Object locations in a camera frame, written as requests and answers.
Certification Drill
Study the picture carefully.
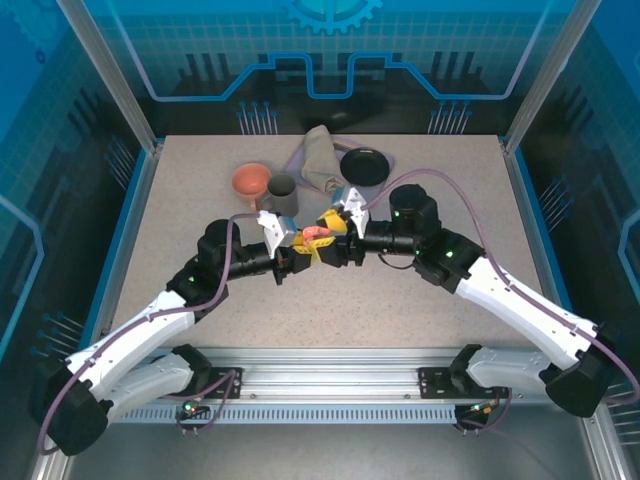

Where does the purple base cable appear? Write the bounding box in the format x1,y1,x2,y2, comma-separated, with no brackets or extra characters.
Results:
457,392,515,436
162,367,240,439

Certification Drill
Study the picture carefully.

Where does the slotted grey cable duct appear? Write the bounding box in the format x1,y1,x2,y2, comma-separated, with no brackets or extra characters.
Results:
107,404,506,426

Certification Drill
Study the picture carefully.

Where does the aluminium frame post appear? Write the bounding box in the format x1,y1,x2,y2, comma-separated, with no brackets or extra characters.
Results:
53,0,162,154
502,0,589,154

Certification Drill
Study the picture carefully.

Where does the grey mug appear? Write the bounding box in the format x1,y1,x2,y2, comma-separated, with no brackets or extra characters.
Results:
257,173,300,216

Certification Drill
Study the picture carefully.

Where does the orange ceramic cup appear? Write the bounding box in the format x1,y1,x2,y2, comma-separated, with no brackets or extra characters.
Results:
231,162,274,211

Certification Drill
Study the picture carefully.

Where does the pink earbud charging case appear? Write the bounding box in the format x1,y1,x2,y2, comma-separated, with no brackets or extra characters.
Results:
299,225,331,245

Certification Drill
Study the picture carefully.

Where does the lavender plastic tray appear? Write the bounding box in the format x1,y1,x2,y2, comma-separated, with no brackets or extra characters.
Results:
283,133,399,195

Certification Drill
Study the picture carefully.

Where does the beige folded cloth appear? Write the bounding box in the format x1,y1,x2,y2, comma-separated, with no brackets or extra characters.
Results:
300,124,353,197

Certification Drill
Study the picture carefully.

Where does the black round plate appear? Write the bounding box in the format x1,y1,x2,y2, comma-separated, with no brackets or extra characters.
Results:
339,147,391,188

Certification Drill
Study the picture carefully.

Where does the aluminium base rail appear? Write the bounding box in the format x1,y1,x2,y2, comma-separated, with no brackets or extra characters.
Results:
124,346,599,404

